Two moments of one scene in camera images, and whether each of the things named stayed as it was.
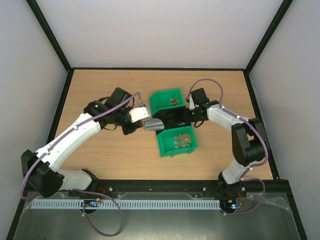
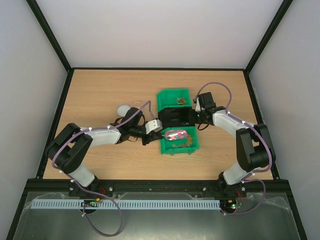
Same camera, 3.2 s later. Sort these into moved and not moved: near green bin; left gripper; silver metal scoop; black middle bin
Moved: left gripper; silver metal scoop
Not moved: near green bin; black middle bin
